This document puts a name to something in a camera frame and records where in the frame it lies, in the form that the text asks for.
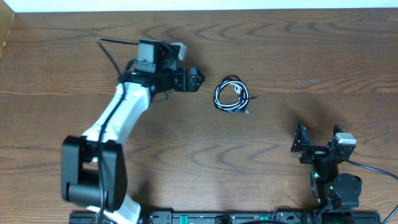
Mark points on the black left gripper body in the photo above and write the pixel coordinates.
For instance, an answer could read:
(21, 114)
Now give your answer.
(179, 79)

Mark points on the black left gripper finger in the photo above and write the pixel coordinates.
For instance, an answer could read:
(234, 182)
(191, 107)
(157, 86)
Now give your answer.
(193, 87)
(196, 76)

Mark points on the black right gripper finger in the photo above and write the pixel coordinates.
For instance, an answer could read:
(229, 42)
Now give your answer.
(337, 129)
(301, 141)

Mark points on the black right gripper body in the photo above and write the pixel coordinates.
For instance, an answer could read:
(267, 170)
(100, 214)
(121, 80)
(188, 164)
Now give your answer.
(314, 155)

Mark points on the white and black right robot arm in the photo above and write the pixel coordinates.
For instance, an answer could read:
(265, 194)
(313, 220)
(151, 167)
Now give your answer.
(337, 193)

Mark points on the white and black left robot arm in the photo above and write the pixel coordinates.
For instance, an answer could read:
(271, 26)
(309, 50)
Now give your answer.
(93, 166)

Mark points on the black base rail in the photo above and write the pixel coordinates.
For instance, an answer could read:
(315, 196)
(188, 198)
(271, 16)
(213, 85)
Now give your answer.
(282, 216)

